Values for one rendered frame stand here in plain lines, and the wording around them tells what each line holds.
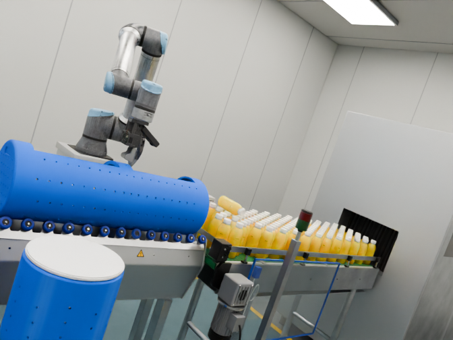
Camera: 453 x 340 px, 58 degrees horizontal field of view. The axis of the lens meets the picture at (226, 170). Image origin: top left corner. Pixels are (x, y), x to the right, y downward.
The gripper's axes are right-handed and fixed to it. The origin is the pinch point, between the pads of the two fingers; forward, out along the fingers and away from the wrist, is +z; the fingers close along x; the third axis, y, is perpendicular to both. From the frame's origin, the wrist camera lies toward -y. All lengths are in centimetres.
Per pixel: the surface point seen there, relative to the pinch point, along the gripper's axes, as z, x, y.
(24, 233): 30, 11, 39
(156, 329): 76, 10, -35
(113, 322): 123, -69, -63
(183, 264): 39, 14, -34
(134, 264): 39.3, 14.1, -8.0
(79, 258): 19, 52, 37
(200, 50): -108, -283, -204
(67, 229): 27.2, 11.5, 24.3
